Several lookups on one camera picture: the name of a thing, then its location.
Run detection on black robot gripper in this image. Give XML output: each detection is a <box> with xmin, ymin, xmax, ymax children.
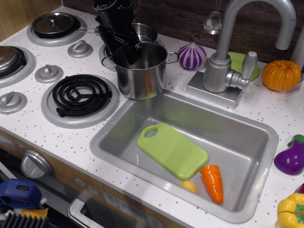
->
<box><xmin>92</xmin><ymin>0</ymin><xmax>142</xmax><ymax>65</ymax></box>

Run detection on tall steel pot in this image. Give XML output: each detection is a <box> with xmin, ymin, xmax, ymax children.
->
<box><xmin>101</xmin><ymin>42</ymin><xmax>179</xmax><ymax>100</ymax></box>

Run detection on silver stove knob upper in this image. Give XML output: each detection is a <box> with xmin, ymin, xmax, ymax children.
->
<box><xmin>67</xmin><ymin>40</ymin><xmax>93</xmax><ymax>58</ymax></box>

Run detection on silver stove knob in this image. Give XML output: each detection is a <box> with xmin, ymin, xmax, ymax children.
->
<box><xmin>67</xmin><ymin>40</ymin><xmax>93</xmax><ymax>58</ymax></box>
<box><xmin>35</xmin><ymin>64</ymin><xmax>63</xmax><ymax>84</ymax></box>
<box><xmin>0</xmin><ymin>92</ymin><xmax>28</xmax><ymax>114</ymax></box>

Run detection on silver stove knob middle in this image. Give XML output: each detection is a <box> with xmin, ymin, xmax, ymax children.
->
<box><xmin>35</xmin><ymin>64</ymin><xmax>63</xmax><ymax>84</ymax></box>

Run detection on silver stove knob lower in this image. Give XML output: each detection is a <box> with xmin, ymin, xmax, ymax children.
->
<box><xmin>0</xmin><ymin>92</ymin><xmax>28</xmax><ymax>114</ymax></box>

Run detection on small steel saucepan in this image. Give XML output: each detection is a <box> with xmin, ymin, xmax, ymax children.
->
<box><xmin>132</xmin><ymin>23</ymin><xmax>158</xmax><ymax>42</ymax></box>

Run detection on back right burner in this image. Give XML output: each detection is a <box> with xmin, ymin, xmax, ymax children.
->
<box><xmin>98</xmin><ymin>44</ymin><xmax>114</xmax><ymax>66</ymax></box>

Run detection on purple striped toy onion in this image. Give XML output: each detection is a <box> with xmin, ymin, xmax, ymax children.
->
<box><xmin>178</xmin><ymin>43</ymin><xmax>207</xmax><ymax>70</ymax></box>

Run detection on front black coil burner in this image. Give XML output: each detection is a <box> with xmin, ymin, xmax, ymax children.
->
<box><xmin>41</xmin><ymin>75</ymin><xmax>119</xmax><ymax>129</ymax></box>

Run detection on black frying pan with lid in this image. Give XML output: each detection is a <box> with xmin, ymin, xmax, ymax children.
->
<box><xmin>31</xmin><ymin>12</ymin><xmax>97</xmax><ymax>38</ymax></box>

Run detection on hanging steel ladle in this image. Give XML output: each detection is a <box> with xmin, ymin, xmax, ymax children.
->
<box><xmin>203</xmin><ymin>0</ymin><xmax>223</xmax><ymax>35</ymax></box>

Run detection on silver faucet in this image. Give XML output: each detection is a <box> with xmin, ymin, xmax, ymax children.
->
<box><xmin>186</xmin><ymin>0</ymin><xmax>296</xmax><ymax>109</ymax></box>

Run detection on green plate behind faucet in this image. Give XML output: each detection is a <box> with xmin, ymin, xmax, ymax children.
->
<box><xmin>228</xmin><ymin>52</ymin><xmax>260</xmax><ymax>81</ymax></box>

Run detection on green cutting board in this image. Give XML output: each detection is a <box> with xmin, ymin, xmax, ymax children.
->
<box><xmin>137</xmin><ymin>123</ymin><xmax>209</xmax><ymax>181</ymax></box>

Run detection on steel lid on left burner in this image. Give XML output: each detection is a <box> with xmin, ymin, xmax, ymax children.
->
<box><xmin>0</xmin><ymin>46</ymin><xmax>22</xmax><ymax>74</ymax></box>

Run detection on silver sink basin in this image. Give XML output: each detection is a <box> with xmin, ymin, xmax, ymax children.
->
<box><xmin>90</xmin><ymin>91</ymin><xmax>279</xmax><ymax>223</ymax></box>

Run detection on yellow toy corn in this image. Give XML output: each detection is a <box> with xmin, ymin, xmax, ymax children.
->
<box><xmin>180</xmin><ymin>181</ymin><xmax>198</xmax><ymax>194</ymax></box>

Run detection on orange toy carrot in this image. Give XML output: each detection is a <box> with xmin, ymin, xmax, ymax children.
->
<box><xmin>200</xmin><ymin>165</ymin><xmax>224</xmax><ymax>205</ymax></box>

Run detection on orange toy pumpkin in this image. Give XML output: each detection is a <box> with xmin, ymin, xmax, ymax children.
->
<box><xmin>262</xmin><ymin>60</ymin><xmax>301</xmax><ymax>91</ymax></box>

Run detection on silver oven knob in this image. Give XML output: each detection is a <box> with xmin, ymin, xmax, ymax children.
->
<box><xmin>21</xmin><ymin>150</ymin><xmax>53</xmax><ymax>179</ymax></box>

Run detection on blue clamp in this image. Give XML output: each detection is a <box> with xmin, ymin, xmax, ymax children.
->
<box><xmin>0</xmin><ymin>179</ymin><xmax>42</xmax><ymax>209</ymax></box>

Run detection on purple toy eggplant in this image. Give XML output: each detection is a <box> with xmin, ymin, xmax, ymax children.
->
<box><xmin>274</xmin><ymin>134</ymin><xmax>304</xmax><ymax>175</ymax></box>

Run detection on yellow toy bell pepper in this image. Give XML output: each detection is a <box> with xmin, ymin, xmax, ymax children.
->
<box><xmin>275</xmin><ymin>193</ymin><xmax>304</xmax><ymax>228</ymax></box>

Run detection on back left burner ring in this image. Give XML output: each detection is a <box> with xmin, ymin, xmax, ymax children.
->
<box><xmin>26</xmin><ymin>11</ymin><xmax>87</xmax><ymax>47</ymax></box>

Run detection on burner ring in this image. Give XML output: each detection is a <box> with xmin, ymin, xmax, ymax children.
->
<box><xmin>26</xmin><ymin>11</ymin><xmax>87</xmax><ymax>47</ymax></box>
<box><xmin>0</xmin><ymin>45</ymin><xmax>36</xmax><ymax>89</ymax></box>

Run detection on silver oven door handle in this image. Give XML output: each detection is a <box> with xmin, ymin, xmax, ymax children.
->
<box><xmin>67</xmin><ymin>198</ymin><xmax>164</xmax><ymax>228</ymax></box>

